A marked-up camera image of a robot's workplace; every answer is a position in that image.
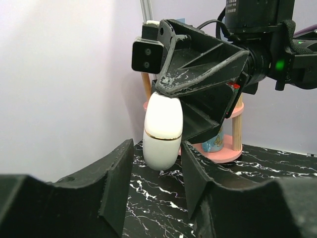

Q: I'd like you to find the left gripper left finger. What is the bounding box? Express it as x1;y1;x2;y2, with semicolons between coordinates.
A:
0;139;134;238

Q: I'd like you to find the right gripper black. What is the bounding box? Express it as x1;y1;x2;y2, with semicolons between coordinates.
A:
153;19;295;144

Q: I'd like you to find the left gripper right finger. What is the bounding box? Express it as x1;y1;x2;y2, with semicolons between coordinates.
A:
182;141;317;238

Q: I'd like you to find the white earbud case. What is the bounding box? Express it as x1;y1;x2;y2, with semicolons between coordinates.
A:
143;92;183;171

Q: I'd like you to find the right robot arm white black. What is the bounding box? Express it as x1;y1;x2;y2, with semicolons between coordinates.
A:
156;0;317;144

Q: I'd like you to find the blue patterned mug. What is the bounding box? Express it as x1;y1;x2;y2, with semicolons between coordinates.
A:
202;126;224;153

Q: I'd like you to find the black marble mat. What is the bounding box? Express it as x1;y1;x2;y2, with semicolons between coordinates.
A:
123;143;317;238

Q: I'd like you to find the pink three tier shelf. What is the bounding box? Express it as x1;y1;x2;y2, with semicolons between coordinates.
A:
141;73;245;164

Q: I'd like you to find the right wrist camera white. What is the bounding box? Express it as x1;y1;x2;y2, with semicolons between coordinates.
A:
131;20;164;74

